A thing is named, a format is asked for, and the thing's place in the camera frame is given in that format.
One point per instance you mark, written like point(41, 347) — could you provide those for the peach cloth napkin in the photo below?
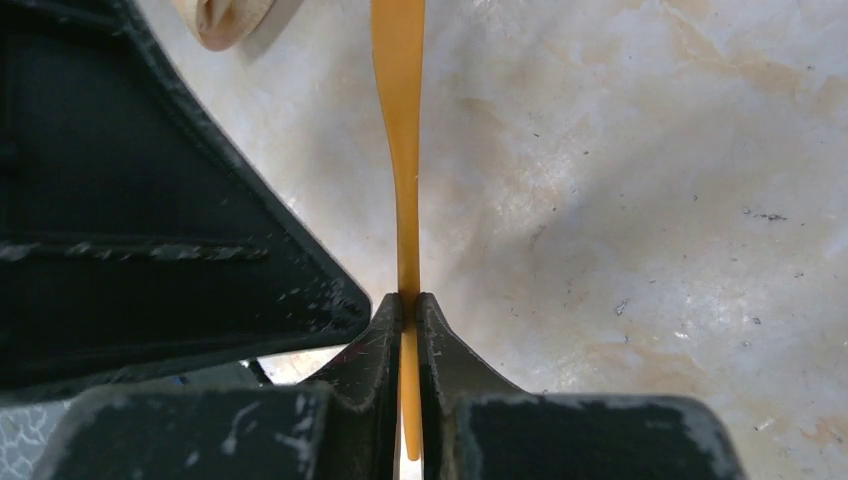
point(220, 24)

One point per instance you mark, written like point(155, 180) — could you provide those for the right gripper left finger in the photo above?
point(339, 423)

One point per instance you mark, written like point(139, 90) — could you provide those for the orange plastic knife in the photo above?
point(397, 31)

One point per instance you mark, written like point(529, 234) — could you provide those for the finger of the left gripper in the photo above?
point(136, 240)

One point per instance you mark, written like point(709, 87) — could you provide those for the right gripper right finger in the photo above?
point(479, 425)

